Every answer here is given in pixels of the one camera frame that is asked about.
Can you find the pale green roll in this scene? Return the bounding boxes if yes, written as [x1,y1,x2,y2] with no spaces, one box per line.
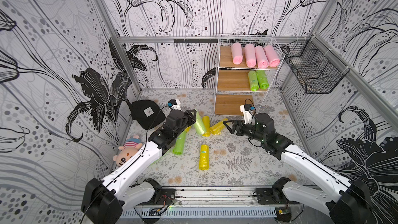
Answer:
[193,112,206,135]

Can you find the green roll dark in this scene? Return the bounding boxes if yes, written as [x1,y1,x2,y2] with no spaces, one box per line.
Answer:
[173,131,187,156]

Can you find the green roll front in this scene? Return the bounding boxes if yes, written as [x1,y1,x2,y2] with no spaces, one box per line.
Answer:
[248,70,259,92]

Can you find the green roll sideways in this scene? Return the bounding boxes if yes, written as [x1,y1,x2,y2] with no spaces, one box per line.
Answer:
[256,70,269,90]

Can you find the pink roll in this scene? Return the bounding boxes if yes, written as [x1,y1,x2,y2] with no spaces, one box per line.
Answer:
[263,45,280,67]
[255,46,269,69]
[244,44,257,68]
[231,43,243,65]

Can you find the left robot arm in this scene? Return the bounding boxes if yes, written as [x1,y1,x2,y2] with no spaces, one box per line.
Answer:
[81,110,197,224]

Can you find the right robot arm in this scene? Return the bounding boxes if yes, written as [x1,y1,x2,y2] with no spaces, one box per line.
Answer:
[223,113,372,224]

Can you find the yellow roll with label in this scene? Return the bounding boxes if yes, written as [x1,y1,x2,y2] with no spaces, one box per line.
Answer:
[210,118,228,135]

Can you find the yellow roll upright middle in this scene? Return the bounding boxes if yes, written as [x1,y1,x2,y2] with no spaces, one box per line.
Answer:
[202,116,211,137]

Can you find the black cap with label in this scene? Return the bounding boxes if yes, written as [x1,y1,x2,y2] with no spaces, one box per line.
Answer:
[128,100,166,130]

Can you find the yellow roll front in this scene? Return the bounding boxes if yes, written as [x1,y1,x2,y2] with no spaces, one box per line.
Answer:
[199,145,210,170]

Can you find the pink plush toy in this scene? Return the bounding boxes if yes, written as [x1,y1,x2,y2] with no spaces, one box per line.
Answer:
[113,135,143,167]

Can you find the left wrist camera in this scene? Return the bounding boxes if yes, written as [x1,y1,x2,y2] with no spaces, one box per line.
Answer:
[167,99,181,111]

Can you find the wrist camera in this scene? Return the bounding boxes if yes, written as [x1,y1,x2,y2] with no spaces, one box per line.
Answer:
[167,99,181,111]
[240,104,256,124]

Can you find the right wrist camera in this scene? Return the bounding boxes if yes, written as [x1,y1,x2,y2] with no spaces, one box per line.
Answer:
[240,104,256,124]

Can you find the white wire three-tier shelf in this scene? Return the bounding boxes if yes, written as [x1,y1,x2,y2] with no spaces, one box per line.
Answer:
[214,34,285,116]

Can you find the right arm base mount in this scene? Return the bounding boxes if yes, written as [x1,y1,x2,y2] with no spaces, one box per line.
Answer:
[252,187,299,205]

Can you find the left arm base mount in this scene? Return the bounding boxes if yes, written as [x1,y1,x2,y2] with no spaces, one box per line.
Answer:
[139,178,176,205]

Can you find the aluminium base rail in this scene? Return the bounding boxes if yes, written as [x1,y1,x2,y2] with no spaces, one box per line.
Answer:
[120,184,303,210]

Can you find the black wire wall basket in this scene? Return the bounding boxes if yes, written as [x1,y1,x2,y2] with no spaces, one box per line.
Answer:
[280,39,349,94]

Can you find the white slotted cable duct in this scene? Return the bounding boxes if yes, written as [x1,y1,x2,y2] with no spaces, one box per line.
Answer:
[121,206,277,219]

